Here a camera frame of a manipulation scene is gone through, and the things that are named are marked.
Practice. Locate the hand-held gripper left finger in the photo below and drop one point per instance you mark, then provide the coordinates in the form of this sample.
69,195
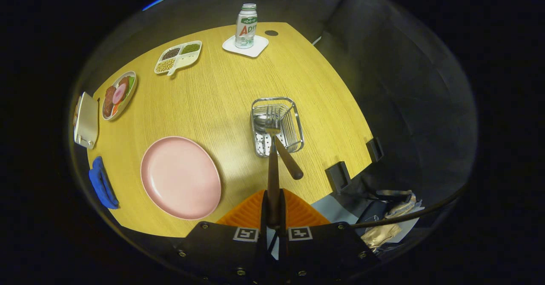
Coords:
264,217

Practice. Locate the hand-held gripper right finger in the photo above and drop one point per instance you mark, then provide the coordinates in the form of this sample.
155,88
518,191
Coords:
283,217

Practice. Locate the black table clamp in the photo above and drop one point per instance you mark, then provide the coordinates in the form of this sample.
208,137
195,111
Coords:
337,177
375,149

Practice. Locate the pink round plate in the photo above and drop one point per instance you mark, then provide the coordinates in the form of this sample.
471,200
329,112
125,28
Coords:
181,178

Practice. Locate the crumpled tan bag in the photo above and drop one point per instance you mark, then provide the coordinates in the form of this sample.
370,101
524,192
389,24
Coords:
385,234

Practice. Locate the blue folded cloth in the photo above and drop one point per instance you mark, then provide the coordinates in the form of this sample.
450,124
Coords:
102,185

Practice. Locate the white square coaster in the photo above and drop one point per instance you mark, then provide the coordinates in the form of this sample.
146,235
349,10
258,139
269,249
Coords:
255,51

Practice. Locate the white divided bean tray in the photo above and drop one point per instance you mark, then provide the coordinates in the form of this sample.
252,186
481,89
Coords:
187,59

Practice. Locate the black backdrop cloth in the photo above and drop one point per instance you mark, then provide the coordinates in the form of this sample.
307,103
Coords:
404,84

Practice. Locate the grey food plate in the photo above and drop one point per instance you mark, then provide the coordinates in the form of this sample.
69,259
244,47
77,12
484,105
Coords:
127,99

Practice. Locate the orange vegetable slice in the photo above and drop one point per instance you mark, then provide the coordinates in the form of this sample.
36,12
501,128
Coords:
115,109

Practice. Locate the black table grommet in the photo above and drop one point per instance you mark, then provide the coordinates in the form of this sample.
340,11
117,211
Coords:
271,33

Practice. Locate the green vegetable piece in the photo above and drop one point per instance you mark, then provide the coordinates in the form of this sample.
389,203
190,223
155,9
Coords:
131,82

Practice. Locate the pink ham slice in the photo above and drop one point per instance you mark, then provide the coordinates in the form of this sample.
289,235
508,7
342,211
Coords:
119,93

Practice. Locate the white plastic drink bottle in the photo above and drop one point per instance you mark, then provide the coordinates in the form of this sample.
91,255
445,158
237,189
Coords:
246,27

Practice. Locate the large brown meat piece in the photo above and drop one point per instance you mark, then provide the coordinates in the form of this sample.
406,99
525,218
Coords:
108,102

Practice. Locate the small brown meat piece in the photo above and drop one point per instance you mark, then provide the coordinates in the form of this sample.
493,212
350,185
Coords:
123,81

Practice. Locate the white toaster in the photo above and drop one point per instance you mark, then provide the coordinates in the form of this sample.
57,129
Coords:
87,121

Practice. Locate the brown toast slice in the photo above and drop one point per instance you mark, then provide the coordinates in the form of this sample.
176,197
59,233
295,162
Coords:
76,110

